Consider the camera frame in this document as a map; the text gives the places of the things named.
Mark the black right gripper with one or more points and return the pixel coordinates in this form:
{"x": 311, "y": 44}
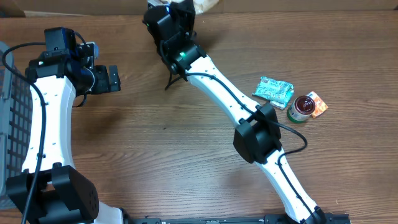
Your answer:
{"x": 184, "y": 12}

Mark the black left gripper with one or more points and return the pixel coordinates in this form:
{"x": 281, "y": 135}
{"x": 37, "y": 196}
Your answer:
{"x": 104, "y": 84}

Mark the beige brown bread bag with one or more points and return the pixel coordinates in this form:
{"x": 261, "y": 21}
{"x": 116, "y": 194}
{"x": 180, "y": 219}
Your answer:
{"x": 202, "y": 6}

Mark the large teal wipes pack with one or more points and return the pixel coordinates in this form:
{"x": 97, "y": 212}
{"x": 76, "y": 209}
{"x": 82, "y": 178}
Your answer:
{"x": 271, "y": 89}

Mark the jar with green lid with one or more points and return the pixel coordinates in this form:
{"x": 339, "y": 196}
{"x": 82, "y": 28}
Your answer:
{"x": 301, "y": 109}

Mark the orange tissue pack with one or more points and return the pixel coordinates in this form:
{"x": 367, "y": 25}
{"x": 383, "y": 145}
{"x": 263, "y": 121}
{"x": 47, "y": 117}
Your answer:
{"x": 320, "y": 105}

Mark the teal tissue pack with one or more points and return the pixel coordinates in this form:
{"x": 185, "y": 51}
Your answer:
{"x": 279, "y": 104}

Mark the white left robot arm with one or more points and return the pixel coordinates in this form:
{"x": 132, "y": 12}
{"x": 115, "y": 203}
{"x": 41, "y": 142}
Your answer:
{"x": 49, "y": 188}

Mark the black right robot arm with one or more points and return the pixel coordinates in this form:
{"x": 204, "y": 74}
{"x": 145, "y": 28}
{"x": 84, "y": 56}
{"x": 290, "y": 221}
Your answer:
{"x": 256, "y": 128}

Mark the white barcode scanner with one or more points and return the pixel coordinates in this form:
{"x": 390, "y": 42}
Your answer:
{"x": 154, "y": 3}

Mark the dark grey plastic basket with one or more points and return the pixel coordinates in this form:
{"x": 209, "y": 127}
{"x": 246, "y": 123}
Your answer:
{"x": 16, "y": 118}

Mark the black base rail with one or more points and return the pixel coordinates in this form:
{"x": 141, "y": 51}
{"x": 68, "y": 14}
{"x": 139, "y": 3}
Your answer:
{"x": 268, "y": 219}

